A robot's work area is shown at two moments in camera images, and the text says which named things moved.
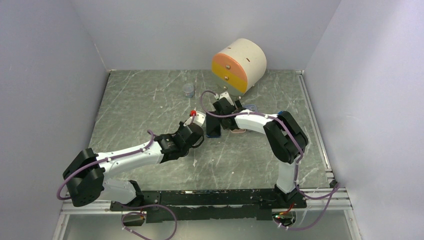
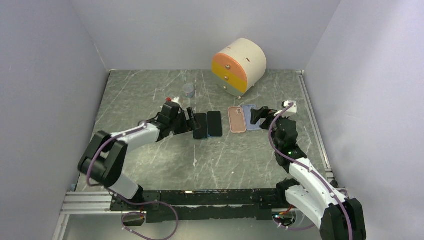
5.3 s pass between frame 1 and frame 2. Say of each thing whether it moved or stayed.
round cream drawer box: stayed
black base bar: stayed
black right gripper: moved
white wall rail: stayed
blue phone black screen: stayed
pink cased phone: moved
